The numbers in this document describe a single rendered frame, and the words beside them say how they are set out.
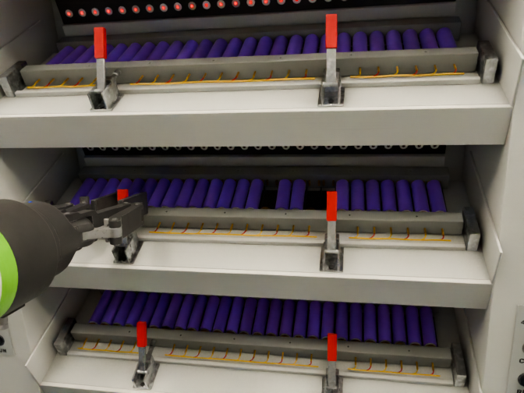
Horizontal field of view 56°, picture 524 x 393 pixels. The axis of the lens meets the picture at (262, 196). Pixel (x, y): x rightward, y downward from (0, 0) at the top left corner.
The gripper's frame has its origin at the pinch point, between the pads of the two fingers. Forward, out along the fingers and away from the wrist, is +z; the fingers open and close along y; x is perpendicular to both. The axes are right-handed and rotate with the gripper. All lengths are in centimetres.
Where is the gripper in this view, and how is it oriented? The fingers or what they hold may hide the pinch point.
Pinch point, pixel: (121, 207)
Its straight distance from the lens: 65.3
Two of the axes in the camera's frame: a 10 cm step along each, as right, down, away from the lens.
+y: 9.8, 0.1, -1.8
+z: 1.8, -1.6, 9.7
